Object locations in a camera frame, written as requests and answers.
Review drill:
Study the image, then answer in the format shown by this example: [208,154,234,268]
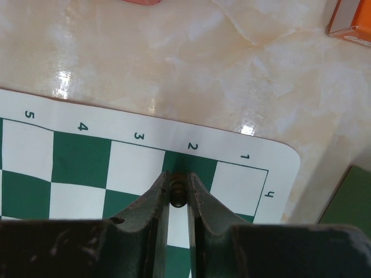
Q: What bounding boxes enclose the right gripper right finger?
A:
[187,173,370,277]

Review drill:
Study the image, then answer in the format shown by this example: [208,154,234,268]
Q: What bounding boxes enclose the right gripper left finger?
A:
[1,172,170,277]

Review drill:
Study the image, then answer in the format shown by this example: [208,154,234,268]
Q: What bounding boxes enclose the dark pawn h2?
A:
[170,173,187,209]

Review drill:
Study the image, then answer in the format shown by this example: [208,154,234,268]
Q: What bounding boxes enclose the green white chess mat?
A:
[0,88,301,278]

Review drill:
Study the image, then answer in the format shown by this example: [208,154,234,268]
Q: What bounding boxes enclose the green piece tray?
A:
[319,166,370,230]

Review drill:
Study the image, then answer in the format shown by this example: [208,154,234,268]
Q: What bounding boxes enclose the red plastic shopping basket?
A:
[123,0,161,6]

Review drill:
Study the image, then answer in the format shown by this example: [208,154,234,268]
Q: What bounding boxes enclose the orange razor box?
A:
[326,0,370,48]

